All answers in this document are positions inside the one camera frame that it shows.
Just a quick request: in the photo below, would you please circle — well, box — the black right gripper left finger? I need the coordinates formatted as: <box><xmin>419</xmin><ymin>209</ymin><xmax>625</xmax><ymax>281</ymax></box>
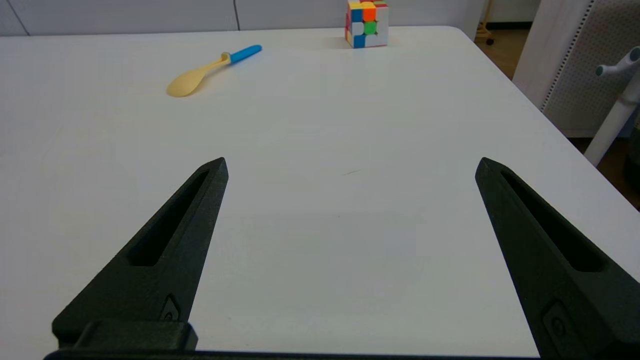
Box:
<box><xmin>51</xmin><ymin>157</ymin><xmax>230</xmax><ymax>347</ymax></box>

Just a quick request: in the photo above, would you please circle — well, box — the yellow spoon with blue handle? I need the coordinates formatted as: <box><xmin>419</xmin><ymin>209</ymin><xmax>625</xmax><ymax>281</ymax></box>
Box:
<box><xmin>166</xmin><ymin>44</ymin><xmax>263</xmax><ymax>98</ymax></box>

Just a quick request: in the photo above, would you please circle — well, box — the white side desk leg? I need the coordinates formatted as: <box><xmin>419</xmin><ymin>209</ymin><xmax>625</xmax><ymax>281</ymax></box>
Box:
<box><xmin>583</xmin><ymin>75</ymin><xmax>640</xmax><ymax>168</ymax></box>

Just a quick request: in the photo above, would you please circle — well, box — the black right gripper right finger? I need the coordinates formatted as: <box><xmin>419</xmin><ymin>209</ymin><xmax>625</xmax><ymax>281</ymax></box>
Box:
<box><xmin>474</xmin><ymin>157</ymin><xmax>640</xmax><ymax>360</ymax></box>

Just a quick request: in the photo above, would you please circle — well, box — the multicoloured puzzle cube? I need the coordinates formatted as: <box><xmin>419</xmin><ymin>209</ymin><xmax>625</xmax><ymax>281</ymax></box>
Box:
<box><xmin>344</xmin><ymin>0</ymin><xmax>390</xmax><ymax>50</ymax></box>

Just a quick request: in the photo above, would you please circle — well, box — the white perforated pegboard panel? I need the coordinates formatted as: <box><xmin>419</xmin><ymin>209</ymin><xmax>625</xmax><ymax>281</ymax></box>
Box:
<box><xmin>511</xmin><ymin>0</ymin><xmax>640</xmax><ymax>140</ymax></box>

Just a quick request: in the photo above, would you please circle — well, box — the wooden stand with caster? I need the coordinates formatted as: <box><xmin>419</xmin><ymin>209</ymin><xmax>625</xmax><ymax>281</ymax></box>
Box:
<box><xmin>475</xmin><ymin>0</ymin><xmax>496</xmax><ymax>47</ymax></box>

